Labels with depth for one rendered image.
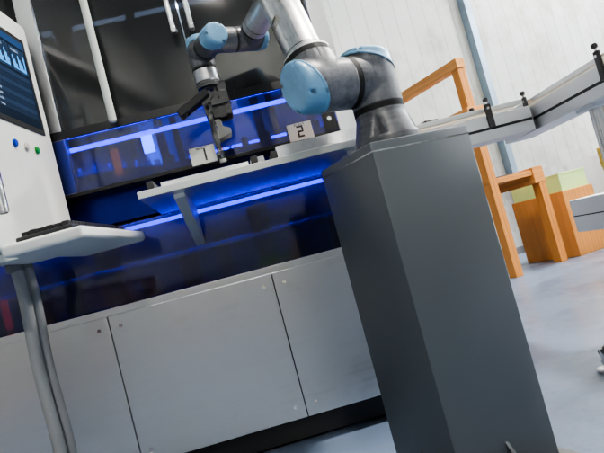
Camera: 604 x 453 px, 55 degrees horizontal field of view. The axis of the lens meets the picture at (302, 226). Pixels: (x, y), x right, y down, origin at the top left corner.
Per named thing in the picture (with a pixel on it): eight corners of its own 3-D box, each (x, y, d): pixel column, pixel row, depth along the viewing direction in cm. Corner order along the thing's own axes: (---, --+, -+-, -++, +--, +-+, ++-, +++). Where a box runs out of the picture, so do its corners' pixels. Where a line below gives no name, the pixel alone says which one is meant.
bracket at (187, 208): (196, 245, 194) (187, 208, 194) (205, 243, 194) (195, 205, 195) (184, 240, 160) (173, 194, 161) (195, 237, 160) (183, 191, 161)
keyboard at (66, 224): (86, 244, 176) (84, 237, 177) (131, 233, 176) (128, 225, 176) (15, 244, 136) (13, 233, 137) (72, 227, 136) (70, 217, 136)
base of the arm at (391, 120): (435, 133, 129) (423, 91, 130) (377, 145, 123) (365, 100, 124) (399, 152, 143) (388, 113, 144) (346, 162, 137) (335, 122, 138)
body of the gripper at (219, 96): (233, 114, 179) (223, 76, 180) (205, 120, 178) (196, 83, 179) (234, 120, 187) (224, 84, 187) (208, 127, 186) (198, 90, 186)
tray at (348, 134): (275, 178, 194) (272, 168, 194) (350, 159, 197) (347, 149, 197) (279, 158, 160) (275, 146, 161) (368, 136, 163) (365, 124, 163)
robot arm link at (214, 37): (235, 18, 173) (224, 35, 183) (200, 20, 168) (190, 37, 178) (242, 43, 173) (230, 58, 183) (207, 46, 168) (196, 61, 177)
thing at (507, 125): (362, 172, 210) (351, 129, 211) (355, 179, 225) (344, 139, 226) (538, 127, 217) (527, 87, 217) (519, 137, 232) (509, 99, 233)
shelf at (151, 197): (165, 216, 201) (164, 210, 202) (358, 167, 208) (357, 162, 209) (137, 199, 154) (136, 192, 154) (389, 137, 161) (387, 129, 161)
